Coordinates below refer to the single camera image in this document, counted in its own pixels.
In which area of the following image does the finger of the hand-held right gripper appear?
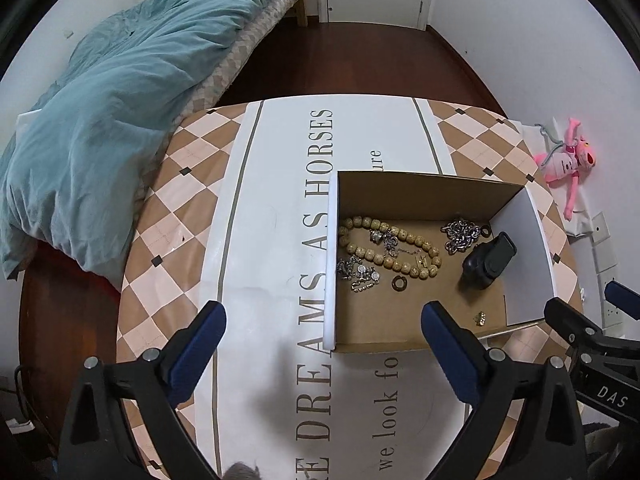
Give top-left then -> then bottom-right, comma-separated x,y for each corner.
544,298 -> 601,349
604,280 -> 640,321

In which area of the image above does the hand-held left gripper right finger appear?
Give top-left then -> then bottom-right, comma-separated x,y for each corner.
421,301 -> 587,480

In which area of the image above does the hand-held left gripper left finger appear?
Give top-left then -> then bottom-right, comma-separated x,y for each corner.
57,300 -> 227,480

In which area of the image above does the white cardboard box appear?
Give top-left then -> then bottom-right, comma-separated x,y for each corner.
322,170 -> 558,356

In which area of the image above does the black smart band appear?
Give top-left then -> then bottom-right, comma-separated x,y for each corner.
461,231 -> 517,291

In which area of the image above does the thick silver chain bracelet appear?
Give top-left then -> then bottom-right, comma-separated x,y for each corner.
440,217 -> 482,256

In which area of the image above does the thin silver disc bracelet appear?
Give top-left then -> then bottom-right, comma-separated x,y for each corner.
336,255 -> 383,293

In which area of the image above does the small silver charm chain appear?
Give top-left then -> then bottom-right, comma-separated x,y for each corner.
369,230 -> 423,260

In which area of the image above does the wooden bead bracelet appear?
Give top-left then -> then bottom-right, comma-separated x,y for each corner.
339,216 -> 443,279

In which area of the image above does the white tote bag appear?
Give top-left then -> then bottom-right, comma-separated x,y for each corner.
520,119 -> 602,237

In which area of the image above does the pink plush toy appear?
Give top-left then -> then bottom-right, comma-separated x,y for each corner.
532,117 -> 599,221

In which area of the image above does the checkered printed tablecloth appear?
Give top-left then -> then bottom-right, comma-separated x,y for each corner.
116,99 -> 586,480

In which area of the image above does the teal duvet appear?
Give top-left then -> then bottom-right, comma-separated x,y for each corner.
0,0 -> 282,292

